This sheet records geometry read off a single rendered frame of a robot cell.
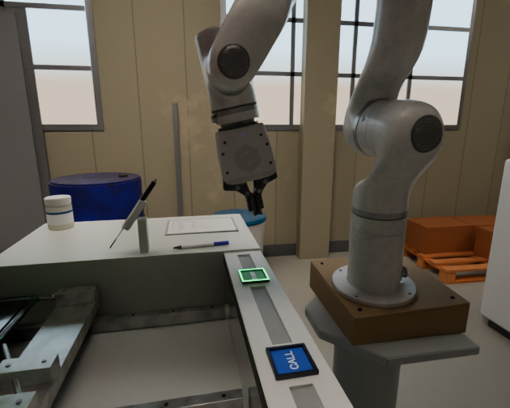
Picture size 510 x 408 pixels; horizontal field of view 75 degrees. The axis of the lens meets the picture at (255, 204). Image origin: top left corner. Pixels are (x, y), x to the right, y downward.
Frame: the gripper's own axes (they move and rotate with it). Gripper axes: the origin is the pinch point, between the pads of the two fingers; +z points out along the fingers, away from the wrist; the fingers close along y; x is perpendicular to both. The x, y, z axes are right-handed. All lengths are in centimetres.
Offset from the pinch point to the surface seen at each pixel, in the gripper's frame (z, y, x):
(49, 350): 15.2, -41.9, -5.0
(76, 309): 15.3, -41.5, 8.5
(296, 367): 14.8, -3.1, -27.4
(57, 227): 3, -53, 41
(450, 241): 132, 199, 188
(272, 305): 15.8, -2.3, -10.9
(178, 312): 22.7, -21.3, 8.1
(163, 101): -42, -23, 244
